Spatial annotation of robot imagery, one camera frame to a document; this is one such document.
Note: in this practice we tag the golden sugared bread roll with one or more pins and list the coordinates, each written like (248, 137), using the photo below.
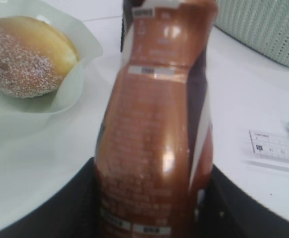
(35, 57)

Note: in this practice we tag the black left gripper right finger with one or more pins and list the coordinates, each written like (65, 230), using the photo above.
(228, 212)

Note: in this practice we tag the pale green wavy glass plate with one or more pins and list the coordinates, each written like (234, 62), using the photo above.
(29, 166)

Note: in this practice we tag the black mesh pen holder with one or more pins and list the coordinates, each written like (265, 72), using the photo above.
(127, 20)

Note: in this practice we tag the pale green woven basket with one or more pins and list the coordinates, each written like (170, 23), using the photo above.
(262, 25)

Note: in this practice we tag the clear plastic ruler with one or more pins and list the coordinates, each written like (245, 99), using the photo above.
(264, 149)

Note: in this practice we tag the brown coffee bottle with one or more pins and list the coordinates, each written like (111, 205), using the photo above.
(154, 153)

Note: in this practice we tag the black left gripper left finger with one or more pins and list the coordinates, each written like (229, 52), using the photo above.
(70, 213)

